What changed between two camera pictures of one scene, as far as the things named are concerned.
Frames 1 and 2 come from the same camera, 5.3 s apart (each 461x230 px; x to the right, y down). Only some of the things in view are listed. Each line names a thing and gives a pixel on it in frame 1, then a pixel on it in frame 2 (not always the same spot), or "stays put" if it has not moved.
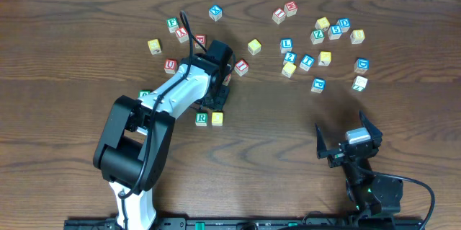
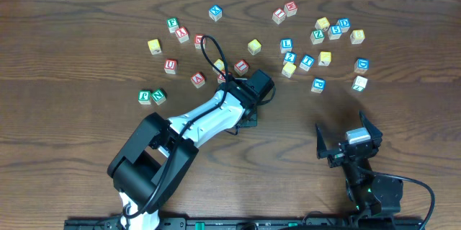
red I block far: [279, 16] stays put
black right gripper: [344, 154] stays put
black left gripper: [217, 98] to [247, 122]
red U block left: [171, 65] stays put
